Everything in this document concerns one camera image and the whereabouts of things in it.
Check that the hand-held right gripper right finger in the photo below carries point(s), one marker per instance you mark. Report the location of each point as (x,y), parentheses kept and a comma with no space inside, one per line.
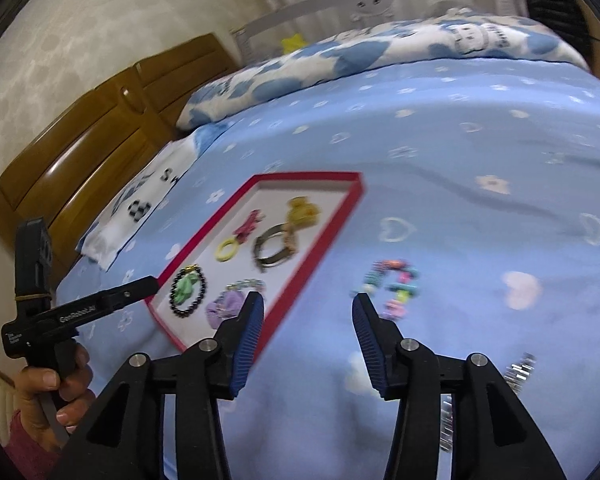
(370,345)

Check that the blue flowered bed sheet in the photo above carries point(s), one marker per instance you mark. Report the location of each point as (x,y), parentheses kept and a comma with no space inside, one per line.
(430,135)

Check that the red hair clip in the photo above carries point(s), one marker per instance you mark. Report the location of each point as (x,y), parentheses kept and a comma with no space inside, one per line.
(247,225)

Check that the red shallow cardboard box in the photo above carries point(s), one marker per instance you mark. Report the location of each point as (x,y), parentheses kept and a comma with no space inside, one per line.
(320,195)

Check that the black puffer coat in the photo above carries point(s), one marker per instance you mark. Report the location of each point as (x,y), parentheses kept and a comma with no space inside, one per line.
(555,5)

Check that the yellow-green scrunchie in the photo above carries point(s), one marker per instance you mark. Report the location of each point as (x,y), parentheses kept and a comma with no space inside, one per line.
(302,212)

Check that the person's left hand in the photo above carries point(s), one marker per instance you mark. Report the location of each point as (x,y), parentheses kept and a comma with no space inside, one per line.
(77,385)

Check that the wooden headboard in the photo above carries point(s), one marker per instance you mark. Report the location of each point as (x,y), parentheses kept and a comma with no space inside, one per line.
(80,160)

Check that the white and blue pillow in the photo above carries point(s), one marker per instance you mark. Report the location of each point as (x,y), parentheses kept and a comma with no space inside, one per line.
(130,220)

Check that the yellow plush toy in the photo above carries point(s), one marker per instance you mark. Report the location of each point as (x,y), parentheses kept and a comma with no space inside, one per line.
(292,44)

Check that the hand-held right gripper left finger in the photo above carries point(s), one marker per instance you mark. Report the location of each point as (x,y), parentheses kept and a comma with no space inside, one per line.
(247,345)

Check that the grey bed guard rail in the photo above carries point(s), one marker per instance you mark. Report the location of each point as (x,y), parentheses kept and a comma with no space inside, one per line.
(330,7)

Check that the person's left forearm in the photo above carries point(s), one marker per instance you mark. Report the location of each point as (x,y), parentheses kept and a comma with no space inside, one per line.
(27,452)

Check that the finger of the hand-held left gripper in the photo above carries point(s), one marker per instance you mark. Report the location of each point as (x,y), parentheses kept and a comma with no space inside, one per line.
(135,290)

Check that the blue and white quilt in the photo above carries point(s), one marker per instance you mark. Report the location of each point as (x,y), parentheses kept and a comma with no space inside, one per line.
(360,55)

